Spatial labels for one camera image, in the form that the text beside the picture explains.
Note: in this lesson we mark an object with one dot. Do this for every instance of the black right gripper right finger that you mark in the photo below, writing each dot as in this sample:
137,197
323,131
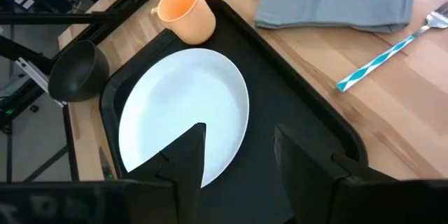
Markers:
304,168

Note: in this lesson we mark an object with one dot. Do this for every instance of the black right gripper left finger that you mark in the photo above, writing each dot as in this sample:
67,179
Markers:
187,161

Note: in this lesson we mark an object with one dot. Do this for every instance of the black round bowl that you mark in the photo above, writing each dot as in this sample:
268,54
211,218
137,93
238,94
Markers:
78,73

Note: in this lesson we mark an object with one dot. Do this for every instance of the grey cloth napkin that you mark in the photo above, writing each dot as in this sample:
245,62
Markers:
336,0

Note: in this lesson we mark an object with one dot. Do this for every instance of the black plastic serving tray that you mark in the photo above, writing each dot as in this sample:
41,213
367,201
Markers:
266,112

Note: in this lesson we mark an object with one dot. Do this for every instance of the white round plate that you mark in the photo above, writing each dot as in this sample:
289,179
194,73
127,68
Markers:
182,91

